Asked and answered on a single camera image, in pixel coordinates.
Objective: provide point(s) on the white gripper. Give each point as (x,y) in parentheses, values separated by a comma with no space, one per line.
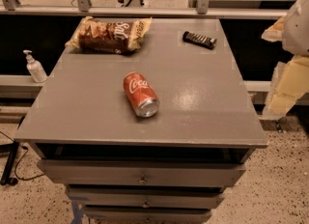
(297,30)

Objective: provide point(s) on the red coca-cola can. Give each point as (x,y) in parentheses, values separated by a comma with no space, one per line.
(140,94)

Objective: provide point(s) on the dark wrapped snack bar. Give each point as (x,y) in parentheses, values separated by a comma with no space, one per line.
(200,40)

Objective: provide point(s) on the brown salt chip bag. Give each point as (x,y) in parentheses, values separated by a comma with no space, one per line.
(120,37)

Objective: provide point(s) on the grey drawer cabinet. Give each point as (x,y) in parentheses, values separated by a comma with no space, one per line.
(155,136)

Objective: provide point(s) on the top grey drawer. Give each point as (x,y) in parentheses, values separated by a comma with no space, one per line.
(142,173)

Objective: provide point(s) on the grey drawer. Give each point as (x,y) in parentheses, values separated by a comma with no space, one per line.
(142,173)
(148,215)
(145,197)

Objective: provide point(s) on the white pump sanitizer bottle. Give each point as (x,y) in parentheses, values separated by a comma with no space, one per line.
(35,67)

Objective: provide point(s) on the middle grey drawer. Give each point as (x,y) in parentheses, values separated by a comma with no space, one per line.
(145,197)

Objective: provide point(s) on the bottom grey drawer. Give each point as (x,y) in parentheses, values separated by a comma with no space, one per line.
(148,215)

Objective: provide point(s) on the black stand leg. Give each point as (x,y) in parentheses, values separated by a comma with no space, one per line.
(11,151)

